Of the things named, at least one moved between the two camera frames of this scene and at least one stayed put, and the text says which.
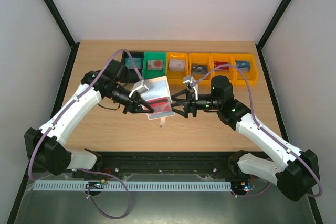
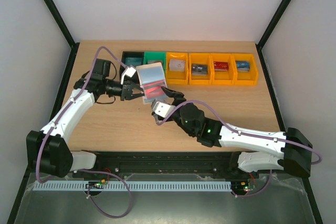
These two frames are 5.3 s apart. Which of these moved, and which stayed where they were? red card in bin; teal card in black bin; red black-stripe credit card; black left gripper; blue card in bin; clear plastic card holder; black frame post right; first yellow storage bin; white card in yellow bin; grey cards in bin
Moved: red black-stripe credit card; black left gripper; clear plastic card holder
Stayed: grey cards in bin; red card in bin; first yellow storage bin; black frame post right; teal card in black bin; blue card in bin; white card in yellow bin
